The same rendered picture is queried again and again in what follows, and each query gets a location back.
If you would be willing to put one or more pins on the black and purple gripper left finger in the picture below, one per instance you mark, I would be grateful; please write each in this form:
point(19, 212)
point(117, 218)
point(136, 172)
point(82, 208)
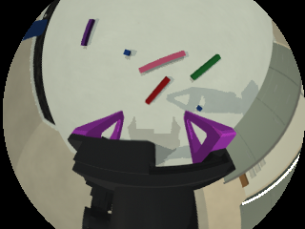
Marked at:
point(97, 127)

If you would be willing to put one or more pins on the pink rod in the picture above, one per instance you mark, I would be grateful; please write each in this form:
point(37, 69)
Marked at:
point(161, 61)

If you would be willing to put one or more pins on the dark red rod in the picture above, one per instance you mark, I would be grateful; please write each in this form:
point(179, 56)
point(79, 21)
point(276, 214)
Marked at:
point(157, 90)

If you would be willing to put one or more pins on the purple rod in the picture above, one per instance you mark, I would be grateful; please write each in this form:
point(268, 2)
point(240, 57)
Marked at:
point(87, 32)

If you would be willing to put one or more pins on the green rod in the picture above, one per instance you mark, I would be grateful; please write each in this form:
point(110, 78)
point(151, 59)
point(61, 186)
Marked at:
point(205, 67)

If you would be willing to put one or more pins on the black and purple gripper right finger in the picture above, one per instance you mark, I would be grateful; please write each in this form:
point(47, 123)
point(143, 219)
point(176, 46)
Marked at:
point(219, 136)

